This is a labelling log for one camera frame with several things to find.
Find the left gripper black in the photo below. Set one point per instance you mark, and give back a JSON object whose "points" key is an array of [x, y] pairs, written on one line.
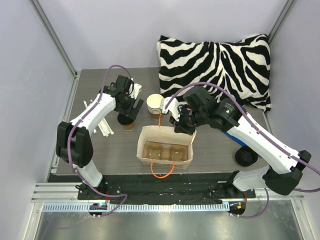
{"points": [[133, 108]]}

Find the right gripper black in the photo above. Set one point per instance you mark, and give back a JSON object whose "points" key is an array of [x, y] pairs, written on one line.
{"points": [[183, 124]]}

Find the black plastic cup lid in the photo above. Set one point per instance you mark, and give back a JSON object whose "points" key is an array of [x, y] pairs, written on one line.
{"points": [[124, 120]]}

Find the single brown paper cup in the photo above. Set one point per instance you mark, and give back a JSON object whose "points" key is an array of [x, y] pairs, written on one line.
{"points": [[129, 127]]}

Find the kraft paper gift bag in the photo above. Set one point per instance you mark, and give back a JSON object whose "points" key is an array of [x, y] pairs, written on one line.
{"points": [[164, 134]]}

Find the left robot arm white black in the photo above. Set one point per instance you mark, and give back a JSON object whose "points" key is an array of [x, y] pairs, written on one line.
{"points": [[73, 143]]}

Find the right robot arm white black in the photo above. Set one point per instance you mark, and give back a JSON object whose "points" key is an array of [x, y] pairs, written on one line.
{"points": [[285, 165]]}

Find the stack of paper cups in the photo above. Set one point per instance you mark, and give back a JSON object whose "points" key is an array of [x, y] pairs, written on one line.
{"points": [[153, 103]]}

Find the white wrapped straws bundle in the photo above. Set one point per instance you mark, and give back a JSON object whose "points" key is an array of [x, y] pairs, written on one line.
{"points": [[103, 126]]}

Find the blue cloth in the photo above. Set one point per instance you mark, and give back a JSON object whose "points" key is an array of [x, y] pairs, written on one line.
{"points": [[237, 140]]}

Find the stack of black lids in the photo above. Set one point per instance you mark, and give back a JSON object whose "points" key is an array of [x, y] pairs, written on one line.
{"points": [[246, 162]]}

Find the zebra print pillow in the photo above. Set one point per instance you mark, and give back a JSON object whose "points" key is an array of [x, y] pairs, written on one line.
{"points": [[241, 68]]}

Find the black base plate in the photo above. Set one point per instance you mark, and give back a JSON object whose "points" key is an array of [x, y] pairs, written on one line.
{"points": [[178, 188]]}

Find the aluminium front rail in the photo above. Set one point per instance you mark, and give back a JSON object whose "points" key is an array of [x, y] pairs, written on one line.
{"points": [[59, 207]]}

